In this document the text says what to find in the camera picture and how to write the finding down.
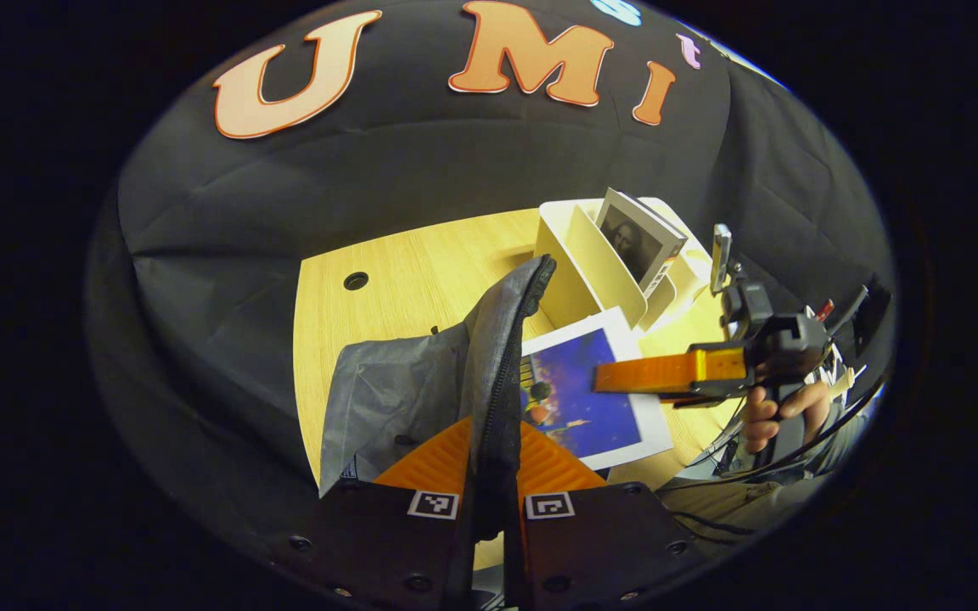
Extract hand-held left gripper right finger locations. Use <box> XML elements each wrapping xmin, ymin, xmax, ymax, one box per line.
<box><xmin>519</xmin><ymin>422</ymin><xmax>711</xmax><ymax>610</ymax></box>

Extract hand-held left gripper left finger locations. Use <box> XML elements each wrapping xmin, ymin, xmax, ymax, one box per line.
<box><xmin>273</xmin><ymin>416</ymin><xmax>477</xmax><ymax>611</ymax></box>

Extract blue cover book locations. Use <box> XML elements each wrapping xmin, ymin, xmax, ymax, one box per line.
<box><xmin>519</xmin><ymin>307</ymin><xmax>675</xmax><ymax>470</ymax></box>

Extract portrait cover book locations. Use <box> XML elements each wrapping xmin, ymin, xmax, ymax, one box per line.
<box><xmin>595</xmin><ymin>188</ymin><xmax>688</xmax><ymax>298</ymax></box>

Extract white bookshelf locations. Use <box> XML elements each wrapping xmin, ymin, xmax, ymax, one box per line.
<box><xmin>533</xmin><ymin>197</ymin><xmax>715</xmax><ymax>332</ymax></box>

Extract grey schoolbag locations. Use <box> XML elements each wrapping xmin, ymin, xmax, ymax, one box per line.
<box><xmin>319</xmin><ymin>253</ymin><xmax>558</xmax><ymax>544</ymax></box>

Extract person's tan trousers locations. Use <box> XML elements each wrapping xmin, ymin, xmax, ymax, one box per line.
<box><xmin>663</xmin><ymin>475</ymin><xmax>804</xmax><ymax>557</ymax></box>

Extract black cable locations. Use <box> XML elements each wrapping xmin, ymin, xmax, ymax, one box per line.
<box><xmin>659</xmin><ymin>373</ymin><xmax>885</xmax><ymax>544</ymax></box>

